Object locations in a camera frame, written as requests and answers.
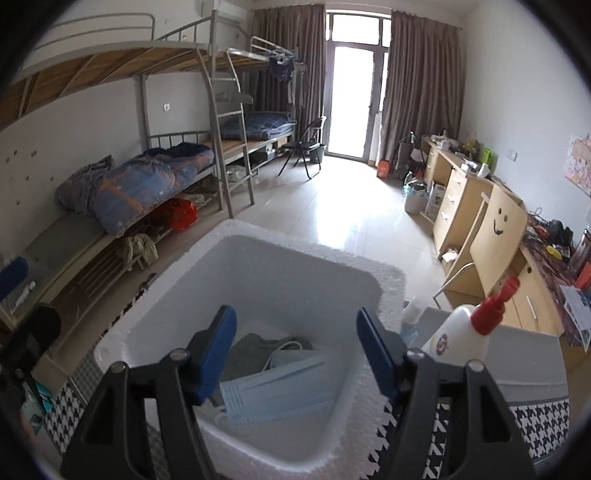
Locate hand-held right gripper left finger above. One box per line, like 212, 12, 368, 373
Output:
60, 305, 238, 480

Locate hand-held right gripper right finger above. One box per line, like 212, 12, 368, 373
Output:
356, 307, 539, 480

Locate wooden desk patterned top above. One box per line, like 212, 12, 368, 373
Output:
505, 217, 591, 352

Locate dark blue plaid quilt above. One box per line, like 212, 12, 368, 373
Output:
219, 111, 298, 141

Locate blue plaid quilt orange stripes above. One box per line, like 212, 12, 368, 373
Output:
55, 142, 215, 236

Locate blue face mask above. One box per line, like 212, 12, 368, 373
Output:
215, 353, 335, 428

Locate wall poster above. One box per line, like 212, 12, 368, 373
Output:
563, 134, 591, 197

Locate beige crumpled cloth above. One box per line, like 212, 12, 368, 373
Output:
117, 233, 160, 271

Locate wooden desk with drawers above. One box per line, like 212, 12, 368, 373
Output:
422, 136, 506, 259

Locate brown curtain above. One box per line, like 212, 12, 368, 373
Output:
252, 4, 328, 153
379, 11, 462, 167

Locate clear bottle blue liquid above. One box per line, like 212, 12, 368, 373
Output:
399, 295, 423, 344

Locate grey cloth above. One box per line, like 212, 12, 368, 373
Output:
222, 332, 315, 384

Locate dark thermos bottle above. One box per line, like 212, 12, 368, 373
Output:
570, 228, 591, 273

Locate houndstooth tablecloth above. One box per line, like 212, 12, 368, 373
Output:
44, 272, 573, 480

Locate glass balcony door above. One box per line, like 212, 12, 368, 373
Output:
323, 11, 393, 160

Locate printed papers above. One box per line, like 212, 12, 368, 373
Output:
558, 284, 591, 347

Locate trash bin white liner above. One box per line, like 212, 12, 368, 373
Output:
403, 181, 430, 214

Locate white air conditioner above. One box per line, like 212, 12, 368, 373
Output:
198, 0, 252, 21

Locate small metal bunk bed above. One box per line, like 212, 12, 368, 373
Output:
226, 37, 309, 185

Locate hanging dark clothes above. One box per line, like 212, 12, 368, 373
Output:
268, 55, 296, 104

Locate wooden chair smiley face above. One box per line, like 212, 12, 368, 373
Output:
434, 185, 529, 315

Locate white bottle red pump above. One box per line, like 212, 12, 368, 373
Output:
420, 275, 522, 365

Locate red bag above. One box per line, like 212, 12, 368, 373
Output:
161, 198, 198, 232

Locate white cardboard box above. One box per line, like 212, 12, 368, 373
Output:
425, 184, 446, 217

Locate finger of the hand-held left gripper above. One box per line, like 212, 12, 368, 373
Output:
0, 257, 29, 300

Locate black stand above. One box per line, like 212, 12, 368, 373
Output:
399, 131, 423, 178

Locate white foam box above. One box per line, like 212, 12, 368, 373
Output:
95, 219, 407, 480

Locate large metal bunk bed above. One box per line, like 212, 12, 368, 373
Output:
0, 11, 256, 333

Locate black folding chair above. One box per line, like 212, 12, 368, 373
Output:
277, 116, 328, 180

